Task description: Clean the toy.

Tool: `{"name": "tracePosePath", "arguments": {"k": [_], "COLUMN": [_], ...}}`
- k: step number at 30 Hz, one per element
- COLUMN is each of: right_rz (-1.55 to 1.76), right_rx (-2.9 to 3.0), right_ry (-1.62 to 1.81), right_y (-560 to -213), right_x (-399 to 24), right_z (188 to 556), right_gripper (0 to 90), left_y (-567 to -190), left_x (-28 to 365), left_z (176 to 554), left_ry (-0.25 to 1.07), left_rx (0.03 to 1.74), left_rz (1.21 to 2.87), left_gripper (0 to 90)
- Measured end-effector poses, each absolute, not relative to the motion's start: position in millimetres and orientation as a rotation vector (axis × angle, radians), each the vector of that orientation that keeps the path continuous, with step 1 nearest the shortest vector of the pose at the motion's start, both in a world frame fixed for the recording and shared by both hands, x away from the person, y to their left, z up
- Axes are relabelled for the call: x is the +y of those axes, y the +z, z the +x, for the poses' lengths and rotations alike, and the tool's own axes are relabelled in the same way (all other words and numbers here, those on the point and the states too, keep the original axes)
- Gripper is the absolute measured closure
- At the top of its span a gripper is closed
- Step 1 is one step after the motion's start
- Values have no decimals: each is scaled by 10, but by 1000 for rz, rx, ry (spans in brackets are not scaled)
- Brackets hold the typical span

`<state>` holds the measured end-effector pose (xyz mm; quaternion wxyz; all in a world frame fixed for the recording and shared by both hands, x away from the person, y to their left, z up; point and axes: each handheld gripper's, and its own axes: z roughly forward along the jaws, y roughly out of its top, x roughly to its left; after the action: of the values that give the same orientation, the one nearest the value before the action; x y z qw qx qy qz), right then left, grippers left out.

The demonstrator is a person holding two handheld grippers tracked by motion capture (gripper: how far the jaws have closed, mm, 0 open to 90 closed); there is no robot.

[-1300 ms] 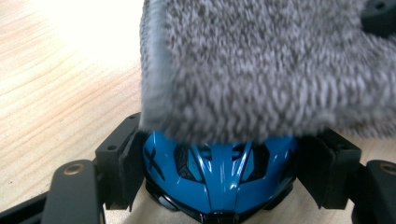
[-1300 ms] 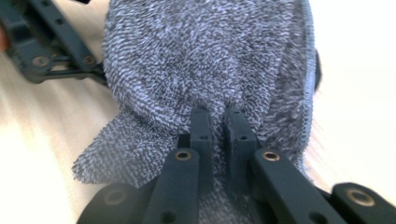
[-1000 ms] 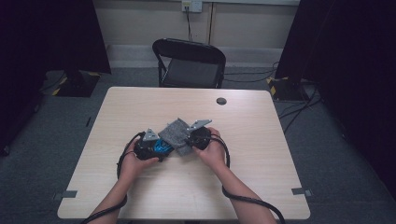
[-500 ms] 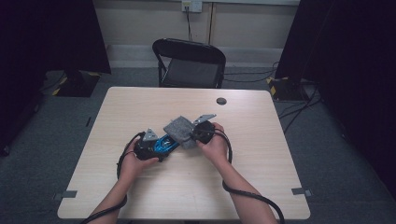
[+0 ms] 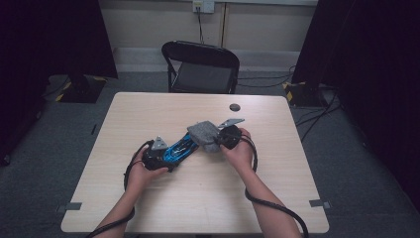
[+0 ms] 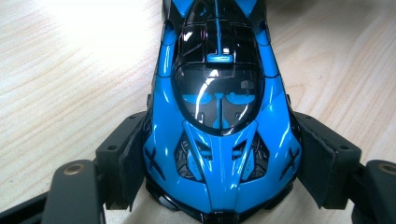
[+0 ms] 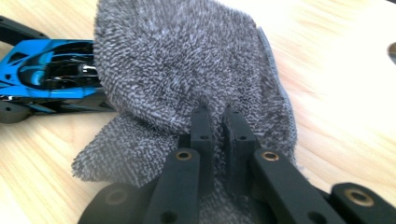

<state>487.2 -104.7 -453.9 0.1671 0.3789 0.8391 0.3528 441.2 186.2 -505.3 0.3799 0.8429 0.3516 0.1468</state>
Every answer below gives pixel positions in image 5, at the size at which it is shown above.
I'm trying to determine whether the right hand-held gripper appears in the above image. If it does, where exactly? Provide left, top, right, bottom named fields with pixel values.
left=216, top=118, right=246, bottom=150

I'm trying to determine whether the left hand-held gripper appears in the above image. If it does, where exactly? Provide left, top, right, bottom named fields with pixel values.
left=142, top=135, right=176, bottom=173

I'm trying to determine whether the grey terry cloth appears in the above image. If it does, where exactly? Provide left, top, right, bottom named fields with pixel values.
left=186, top=120, right=222, bottom=154

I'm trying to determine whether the blue toy car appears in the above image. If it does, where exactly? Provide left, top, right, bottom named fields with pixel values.
left=162, top=132, right=201, bottom=167

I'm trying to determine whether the person's right hand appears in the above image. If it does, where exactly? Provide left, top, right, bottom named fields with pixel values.
left=220, top=128, right=256, bottom=173

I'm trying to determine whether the person's left hand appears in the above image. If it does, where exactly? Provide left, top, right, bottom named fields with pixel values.
left=127, top=148, right=169, bottom=196

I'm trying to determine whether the black folding chair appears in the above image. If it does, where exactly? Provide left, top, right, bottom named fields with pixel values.
left=160, top=40, right=241, bottom=94

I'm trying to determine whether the black stand base yellow tape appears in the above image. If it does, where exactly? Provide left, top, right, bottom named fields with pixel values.
left=54, top=73, right=107, bottom=104
left=281, top=80, right=328, bottom=107

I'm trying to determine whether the grey tape strip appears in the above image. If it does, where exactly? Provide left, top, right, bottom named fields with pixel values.
left=55, top=201, right=83, bottom=213
left=309, top=198, right=332, bottom=209

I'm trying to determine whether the left hand-held gripper cable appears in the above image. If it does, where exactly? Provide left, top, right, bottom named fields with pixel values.
left=86, top=140, right=156, bottom=238

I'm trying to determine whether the hand-held gripper cable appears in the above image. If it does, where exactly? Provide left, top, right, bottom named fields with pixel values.
left=86, top=140, right=156, bottom=238
left=242, top=134, right=310, bottom=238

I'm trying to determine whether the black floor cable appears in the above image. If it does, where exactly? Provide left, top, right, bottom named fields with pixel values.
left=237, top=64, right=296, bottom=89

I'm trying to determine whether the right hand-held gripper cable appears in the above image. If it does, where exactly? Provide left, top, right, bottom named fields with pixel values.
left=242, top=134, right=310, bottom=238

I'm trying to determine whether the bundle of black floor cables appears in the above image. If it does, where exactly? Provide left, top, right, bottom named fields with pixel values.
left=295, top=88, right=341, bottom=143

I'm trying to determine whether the black socket cable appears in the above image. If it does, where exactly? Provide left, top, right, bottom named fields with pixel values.
left=196, top=7, right=205, bottom=45

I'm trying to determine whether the white wall socket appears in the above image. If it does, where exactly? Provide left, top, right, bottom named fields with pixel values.
left=192, top=0, right=216, bottom=14

